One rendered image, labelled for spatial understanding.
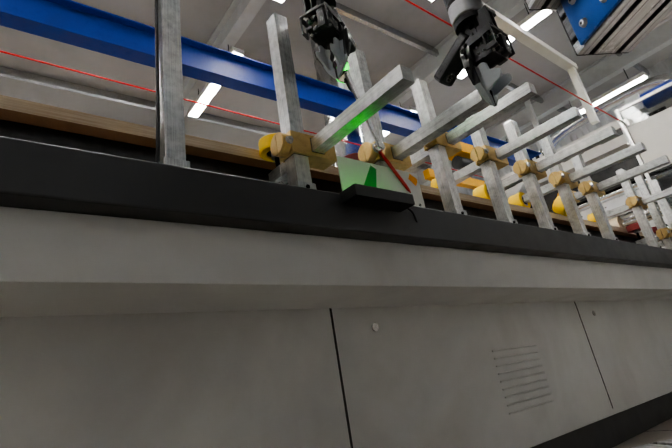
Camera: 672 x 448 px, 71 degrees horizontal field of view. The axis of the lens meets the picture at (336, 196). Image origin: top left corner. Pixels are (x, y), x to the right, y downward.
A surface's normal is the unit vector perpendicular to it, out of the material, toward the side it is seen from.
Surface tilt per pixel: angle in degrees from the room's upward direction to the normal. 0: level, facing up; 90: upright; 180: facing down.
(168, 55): 90
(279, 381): 90
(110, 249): 90
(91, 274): 90
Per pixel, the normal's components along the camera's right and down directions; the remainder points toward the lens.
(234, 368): 0.61, -0.40
